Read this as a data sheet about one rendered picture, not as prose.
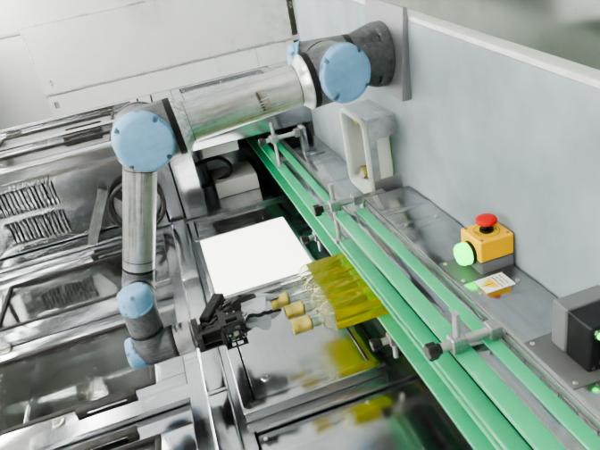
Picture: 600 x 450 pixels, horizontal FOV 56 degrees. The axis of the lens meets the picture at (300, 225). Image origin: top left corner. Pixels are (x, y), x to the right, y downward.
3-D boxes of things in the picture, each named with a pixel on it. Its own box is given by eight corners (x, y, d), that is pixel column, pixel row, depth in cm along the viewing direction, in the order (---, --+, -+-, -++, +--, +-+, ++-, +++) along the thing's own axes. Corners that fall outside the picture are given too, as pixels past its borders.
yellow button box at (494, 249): (495, 247, 112) (462, 258, 111) (494, 214, 109) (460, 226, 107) (516, 263, 106) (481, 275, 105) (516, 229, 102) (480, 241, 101)
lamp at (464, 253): (464, 256, 109) (451, 261, 109) (463, 236, 107) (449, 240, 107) (477, 267, 105) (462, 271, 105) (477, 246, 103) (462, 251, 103)
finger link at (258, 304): (283, 307, 131) (247, 324, 130) (277, 294, 136) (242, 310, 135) (279, 297, 129) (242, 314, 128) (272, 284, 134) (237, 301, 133)
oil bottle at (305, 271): (373, 260, 150) (297, 284, 146) (370, 242, 147) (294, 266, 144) (382, 270, 145) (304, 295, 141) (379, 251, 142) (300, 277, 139)
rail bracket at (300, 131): (321, 153, 209) (263, 169, 205) (313, 109, 201) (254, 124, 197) (325, 156, 205) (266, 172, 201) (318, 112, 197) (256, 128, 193)
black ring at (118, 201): (172, 219, 222) (118, 234, 218) (156, 169, 212) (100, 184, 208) (173, 223, 217) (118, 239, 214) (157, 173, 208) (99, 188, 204)
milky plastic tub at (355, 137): (376, 172, 166) (348, 180, 164) (367, 98, 156) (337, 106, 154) (402, 193, 151) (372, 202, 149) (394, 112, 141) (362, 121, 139)
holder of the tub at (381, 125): (379, 188, 168) (355, 195, 167) (369, 99, 156) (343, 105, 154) (405, 210, 153) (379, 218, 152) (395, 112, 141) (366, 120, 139)
